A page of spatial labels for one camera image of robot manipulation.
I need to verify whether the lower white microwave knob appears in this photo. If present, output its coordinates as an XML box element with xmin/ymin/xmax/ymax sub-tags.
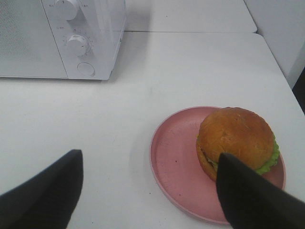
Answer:
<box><xmin>67</xmin><ymin>34</ymin><xmax>90</xmax><ymax>56</ymax></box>

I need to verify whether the white microwave door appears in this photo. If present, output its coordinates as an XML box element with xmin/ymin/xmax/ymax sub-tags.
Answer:
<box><xmin>0</xmin><ymin>0</ymin><xmax>67</xmax><ymax>79</ymax></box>

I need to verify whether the burger with lettuce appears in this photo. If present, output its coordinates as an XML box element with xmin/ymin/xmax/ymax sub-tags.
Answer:
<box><xmin>196</xmin><ymin>107</ymin><xmax>280</xmax><ymax>181</ymax></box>

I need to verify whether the white microwave knob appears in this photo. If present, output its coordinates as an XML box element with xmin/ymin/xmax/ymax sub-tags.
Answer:
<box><xmin>67</xmin><ymin>34</ymin><xmax>90</xmax><ymax>56</ymax></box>
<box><xmin>54</xmin><ymin>0</ymin><xmax>80</xmax><ymax>21</ymax></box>

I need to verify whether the pink round plate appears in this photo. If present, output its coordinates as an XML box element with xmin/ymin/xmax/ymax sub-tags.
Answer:
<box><xmin>150</xmin><ymin>106</ymin><xmax>285</xmax><ymax>223</ymax></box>

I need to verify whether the white microwave oven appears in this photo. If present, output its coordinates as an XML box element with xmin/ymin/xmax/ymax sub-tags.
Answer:
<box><xmin>0</xmin><ymin>0</ymin><xmax>127</xmax><ymax>81</ymax></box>

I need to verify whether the upper white microwave knob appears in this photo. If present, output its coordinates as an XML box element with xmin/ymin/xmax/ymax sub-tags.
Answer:
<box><xmin>54</xmin><ymin>0</ymin><xmax>80</xmax><ymax>21</ymax></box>

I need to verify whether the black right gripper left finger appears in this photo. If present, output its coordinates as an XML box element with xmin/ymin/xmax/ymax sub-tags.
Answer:
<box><xmin>0</xmin><ymin>149</ymin><xmax>83</xmax><ymax>229</ymax></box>

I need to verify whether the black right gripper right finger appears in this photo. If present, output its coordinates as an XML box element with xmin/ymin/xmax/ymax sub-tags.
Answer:
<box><xmin>216</xmin><ymin>153</ymin><xmax>305</xmax><ymax>229</ymax></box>

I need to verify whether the round white door release button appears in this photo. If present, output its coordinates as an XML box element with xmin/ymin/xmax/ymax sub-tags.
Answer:
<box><xmin>77</xmin><ymin>62</ymin><xmax>95</xmax><ymax>76</ymax></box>

